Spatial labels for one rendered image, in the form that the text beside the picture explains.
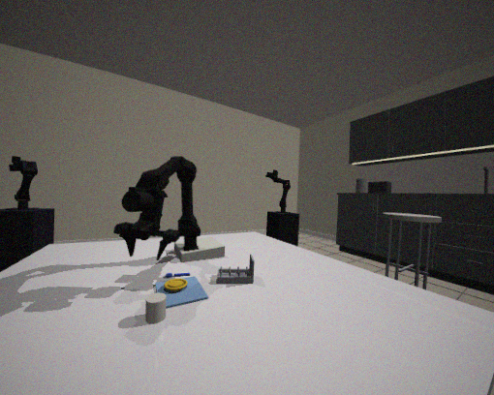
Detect light blue flat square mat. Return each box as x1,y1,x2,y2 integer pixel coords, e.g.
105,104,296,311
155,276,209,309

